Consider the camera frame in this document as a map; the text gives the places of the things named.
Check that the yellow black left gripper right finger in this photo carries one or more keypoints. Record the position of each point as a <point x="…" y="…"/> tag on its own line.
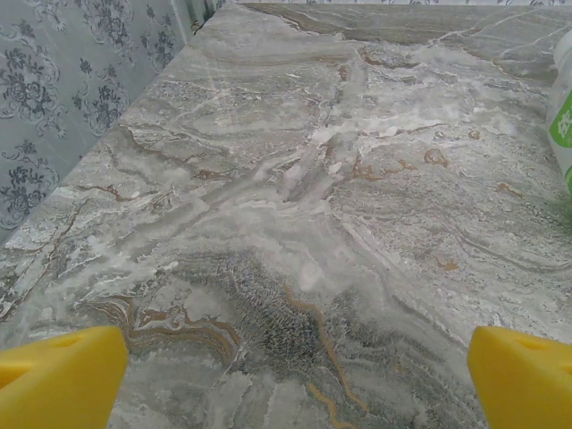
<point x="523" y="384"/>

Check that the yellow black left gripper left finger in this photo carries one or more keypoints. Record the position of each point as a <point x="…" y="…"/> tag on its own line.
<point x="53" y="384"/>

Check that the green label plastic bottle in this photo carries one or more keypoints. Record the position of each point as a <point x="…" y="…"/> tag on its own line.
<point x="563" y="129"/>

